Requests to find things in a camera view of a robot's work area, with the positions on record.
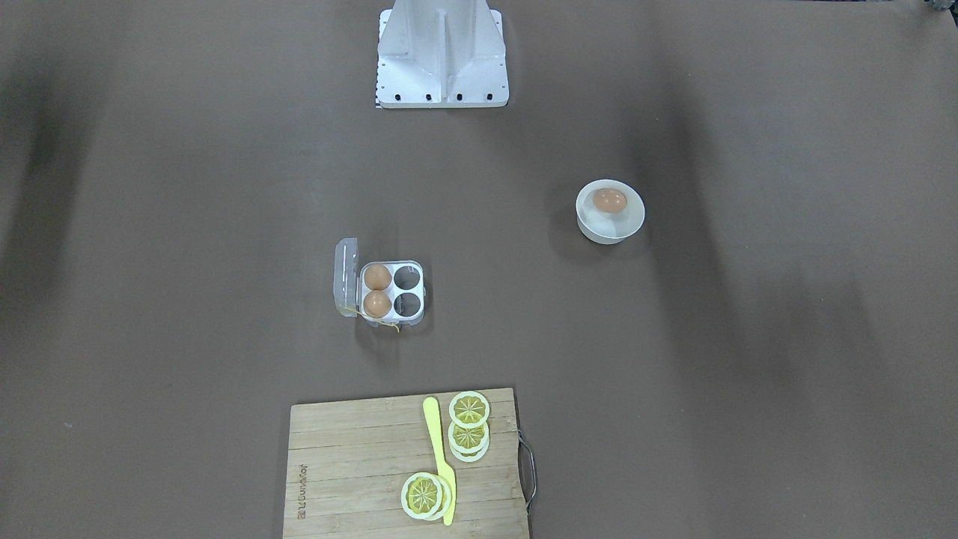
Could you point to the brown egg from bowl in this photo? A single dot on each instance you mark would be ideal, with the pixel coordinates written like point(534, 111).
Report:
point(610, 200)

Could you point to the clear plastic egg box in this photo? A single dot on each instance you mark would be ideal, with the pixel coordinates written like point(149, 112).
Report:
point(407, 291)

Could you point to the brown egg in box rear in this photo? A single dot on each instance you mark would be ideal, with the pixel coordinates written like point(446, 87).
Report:
point(377, 277)

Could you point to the brown egg in box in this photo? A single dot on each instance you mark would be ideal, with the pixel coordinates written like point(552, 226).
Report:
point(377, 304)
point(377, 277)

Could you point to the brown egg in box front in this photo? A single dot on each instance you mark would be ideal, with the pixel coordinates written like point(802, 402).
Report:
point(377, 304)

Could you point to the yellow rubber band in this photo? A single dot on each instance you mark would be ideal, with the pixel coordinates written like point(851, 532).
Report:
point(384, 323)

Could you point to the white ceramic bowl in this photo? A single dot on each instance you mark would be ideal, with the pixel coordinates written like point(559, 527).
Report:
point(605, 228)

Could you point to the lemon slice top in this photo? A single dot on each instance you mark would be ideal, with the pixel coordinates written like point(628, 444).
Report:
point(469, 409)

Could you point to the yellow plastic knife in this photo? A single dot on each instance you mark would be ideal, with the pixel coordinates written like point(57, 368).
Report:
point(432, 416)

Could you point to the lemon slice middle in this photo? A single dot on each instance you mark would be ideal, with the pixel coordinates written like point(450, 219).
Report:
point(468, 439)

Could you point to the lemon slice lower stack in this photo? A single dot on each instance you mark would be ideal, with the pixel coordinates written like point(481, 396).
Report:
point(469, 457)

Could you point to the white metal stand base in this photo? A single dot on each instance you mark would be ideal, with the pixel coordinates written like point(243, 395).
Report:
point(441, 55)

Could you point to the lemon slice under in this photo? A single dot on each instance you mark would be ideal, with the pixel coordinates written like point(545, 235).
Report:
point(447, 498)

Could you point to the bamboo cutting board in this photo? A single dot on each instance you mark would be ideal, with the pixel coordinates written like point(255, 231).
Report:
point(347, 462)

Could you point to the lemon slice single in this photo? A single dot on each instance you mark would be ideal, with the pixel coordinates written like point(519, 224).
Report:
point(421, 495)

